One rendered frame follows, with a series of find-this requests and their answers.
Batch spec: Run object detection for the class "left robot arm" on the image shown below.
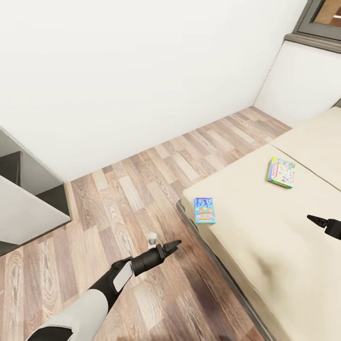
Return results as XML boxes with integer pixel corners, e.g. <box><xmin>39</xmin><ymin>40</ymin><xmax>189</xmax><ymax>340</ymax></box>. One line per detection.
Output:
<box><xmin>26</xmin><ymin>233</ymin><xmax>182</xmax><ymax>341</ymax></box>

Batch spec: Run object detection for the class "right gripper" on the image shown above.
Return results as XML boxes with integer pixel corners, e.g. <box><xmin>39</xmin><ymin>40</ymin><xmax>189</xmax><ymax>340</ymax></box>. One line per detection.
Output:
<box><xmin>307</xmin><ymin>215</ymin><xmax>341</xmax><ymax>240</ymax></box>

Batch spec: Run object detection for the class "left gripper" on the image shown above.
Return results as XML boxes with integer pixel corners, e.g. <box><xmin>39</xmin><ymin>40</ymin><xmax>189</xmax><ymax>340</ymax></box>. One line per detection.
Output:
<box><xmin>141</xmin><ymin>240</ymin><xmax>182</xmax><ymax>271</ymax></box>

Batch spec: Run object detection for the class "board game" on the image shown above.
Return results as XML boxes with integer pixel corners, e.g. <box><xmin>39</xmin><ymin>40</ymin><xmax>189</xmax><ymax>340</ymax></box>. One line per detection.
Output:
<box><xmin>194</xmin><ymin>197</ymin><xmax>216</xmax><ymax>224</ymax></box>
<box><xmin>267</xmin><ymin>157</ymin><xmax>295</xmax><ymax>189</ymax></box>

